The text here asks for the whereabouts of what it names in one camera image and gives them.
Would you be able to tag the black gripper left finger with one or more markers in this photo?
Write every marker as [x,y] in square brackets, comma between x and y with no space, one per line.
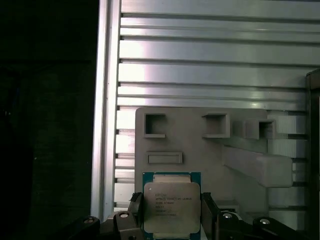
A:
[136,210]

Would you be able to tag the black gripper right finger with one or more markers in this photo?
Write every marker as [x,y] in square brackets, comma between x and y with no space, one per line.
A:
[210,215]

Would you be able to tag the silver CPU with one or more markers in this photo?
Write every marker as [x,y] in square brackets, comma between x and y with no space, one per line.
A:
[172,200]

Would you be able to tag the grey parts rack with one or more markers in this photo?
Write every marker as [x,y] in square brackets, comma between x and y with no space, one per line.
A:
[190,150]

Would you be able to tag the black PC case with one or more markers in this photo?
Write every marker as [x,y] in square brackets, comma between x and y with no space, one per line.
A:
[313,150]

